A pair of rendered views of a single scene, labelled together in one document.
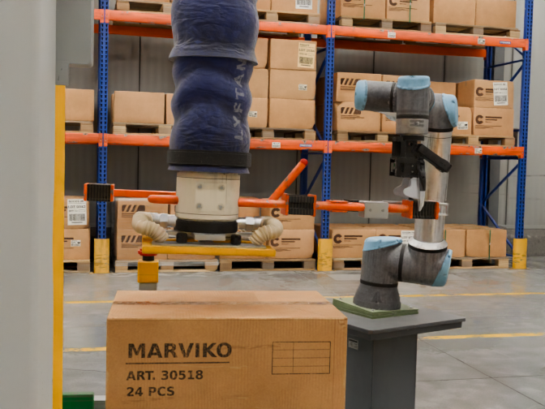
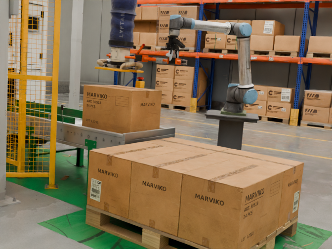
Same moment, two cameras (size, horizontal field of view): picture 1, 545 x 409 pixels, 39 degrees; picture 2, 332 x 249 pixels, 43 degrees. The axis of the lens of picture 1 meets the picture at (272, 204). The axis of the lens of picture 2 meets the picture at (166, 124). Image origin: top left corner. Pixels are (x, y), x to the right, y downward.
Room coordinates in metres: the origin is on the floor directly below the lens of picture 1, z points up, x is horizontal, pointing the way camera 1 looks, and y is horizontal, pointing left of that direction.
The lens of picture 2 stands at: (-0.34, -2.85, 1.16)
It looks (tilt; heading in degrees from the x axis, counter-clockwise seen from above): 8 degrees down; 45
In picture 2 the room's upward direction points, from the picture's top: 4 degrees clockwise
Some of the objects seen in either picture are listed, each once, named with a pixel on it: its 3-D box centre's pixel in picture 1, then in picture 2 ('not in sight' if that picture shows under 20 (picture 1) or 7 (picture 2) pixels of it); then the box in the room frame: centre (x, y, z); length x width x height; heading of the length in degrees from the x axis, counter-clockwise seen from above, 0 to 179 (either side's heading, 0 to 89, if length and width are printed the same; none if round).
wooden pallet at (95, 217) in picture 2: not in sight; (193, 219); (1.94, -0.95, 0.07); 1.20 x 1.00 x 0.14; 98
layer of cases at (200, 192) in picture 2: not in sight; (196, 183); (1.94, -0.95, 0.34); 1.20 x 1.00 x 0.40; 98
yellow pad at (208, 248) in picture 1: (208, 243); (112, 67); (1.99, 0.16, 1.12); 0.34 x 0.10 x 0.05; 100
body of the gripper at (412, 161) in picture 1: (408, 157); (172, 43); (2.18, -0.38, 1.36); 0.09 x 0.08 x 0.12; 99
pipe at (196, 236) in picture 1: (206, 225); (119, 63); (2.09, 0.18, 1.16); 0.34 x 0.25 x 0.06; 100
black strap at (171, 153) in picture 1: (208, 158); (121, 43); (2.09, 0.17, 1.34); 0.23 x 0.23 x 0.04
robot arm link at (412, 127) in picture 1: (412, 127); (174, 32); (2.18, -0.39, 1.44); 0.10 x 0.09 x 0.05; 9
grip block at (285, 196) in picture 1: (298, 204); (141, 58); (2.13, -0.07, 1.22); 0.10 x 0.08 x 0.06; 10
